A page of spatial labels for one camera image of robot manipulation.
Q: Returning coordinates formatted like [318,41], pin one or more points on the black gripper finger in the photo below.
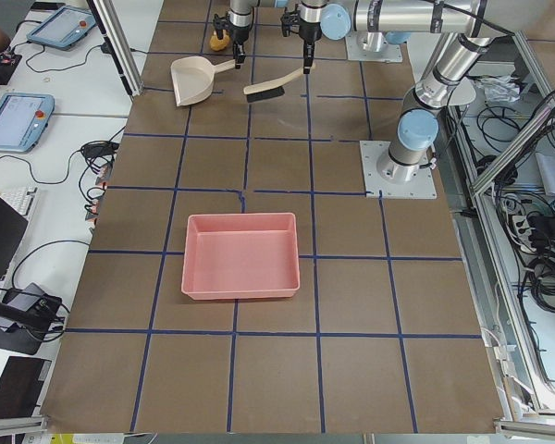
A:
[238,54]
[308,56]

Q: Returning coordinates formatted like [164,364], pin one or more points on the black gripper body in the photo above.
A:
[239,31]
[309,30]

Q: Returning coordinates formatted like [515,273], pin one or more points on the brown potato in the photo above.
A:
[218,44]

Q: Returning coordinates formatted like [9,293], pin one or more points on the cream hand brush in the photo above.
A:
[273,88]

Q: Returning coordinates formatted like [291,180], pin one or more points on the cream plastic dustpan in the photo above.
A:
[193,78]

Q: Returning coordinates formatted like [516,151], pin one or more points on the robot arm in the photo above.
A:
[453,56]
[248,6]

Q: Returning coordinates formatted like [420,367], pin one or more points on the pink plastic bin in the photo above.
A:
[241,256]

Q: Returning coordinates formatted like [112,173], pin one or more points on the far teach pendant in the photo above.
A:
[64,28]

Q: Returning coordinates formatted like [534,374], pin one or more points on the teach pendant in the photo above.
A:
[23,119]
[64,28]

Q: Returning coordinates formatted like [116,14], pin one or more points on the crumpled white paper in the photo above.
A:
[499,89]

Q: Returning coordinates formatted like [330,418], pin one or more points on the near teach pendant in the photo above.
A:
[23,119]

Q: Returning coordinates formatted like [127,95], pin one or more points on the white keyboard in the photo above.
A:
[21,199]

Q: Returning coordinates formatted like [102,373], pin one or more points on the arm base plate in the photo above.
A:
[383,178]
[371,47]

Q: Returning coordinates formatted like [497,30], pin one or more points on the aluminium frame post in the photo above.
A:
[109,25]

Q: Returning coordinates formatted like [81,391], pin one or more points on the black camera mount box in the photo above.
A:
[26,319]

